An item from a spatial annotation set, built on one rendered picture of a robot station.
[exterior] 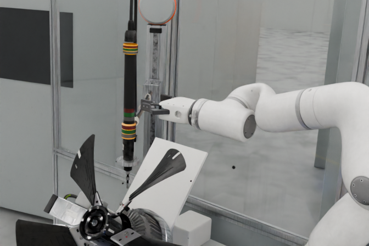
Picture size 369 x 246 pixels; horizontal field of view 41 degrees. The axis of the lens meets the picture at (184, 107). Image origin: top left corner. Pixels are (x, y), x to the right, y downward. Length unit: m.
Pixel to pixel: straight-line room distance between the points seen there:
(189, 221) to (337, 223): 1.24
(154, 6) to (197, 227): 0.96
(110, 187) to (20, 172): 1.67
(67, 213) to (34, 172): 2.25
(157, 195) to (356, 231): 1.01
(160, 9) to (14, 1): 2.05
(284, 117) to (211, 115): 0.23
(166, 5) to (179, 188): 0.77
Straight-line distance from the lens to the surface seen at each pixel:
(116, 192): 2.73
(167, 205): 1.89
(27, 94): 4.06
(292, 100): 1.09
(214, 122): 1.26
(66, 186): 3.05
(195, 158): 1.91
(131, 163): 1.52
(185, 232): 2.18
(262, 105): 1.15
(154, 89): 2.07
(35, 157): 4.17
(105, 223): 1.64
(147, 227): 1.77
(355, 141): 0.99
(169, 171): 1.62
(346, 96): 1.02
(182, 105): 1.32
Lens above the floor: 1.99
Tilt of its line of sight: 14 degrees down
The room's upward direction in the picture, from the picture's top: 3 degrees clockwise
